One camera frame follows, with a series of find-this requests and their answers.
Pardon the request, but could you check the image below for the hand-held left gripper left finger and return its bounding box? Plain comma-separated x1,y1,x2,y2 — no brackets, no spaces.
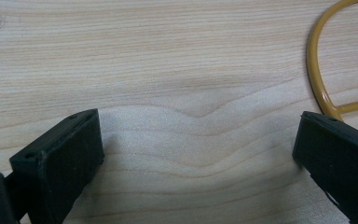
8,108,105,224

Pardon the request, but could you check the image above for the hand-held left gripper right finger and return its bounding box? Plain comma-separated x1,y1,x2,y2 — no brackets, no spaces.
292,110,358,224

